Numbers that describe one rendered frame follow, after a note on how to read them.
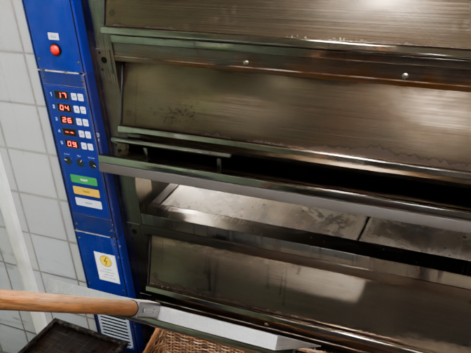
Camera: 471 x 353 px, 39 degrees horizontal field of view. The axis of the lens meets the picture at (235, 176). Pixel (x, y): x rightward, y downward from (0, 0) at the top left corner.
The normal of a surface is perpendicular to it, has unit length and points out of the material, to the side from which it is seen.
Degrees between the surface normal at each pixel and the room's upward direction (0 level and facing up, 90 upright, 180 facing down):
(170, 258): 70
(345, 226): 0
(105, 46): 90
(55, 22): 90
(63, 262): 90
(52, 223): 90
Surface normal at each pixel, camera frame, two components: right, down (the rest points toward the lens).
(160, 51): -0.41, 0.47
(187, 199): -0.07, -0.87
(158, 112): -0.41, 0.15
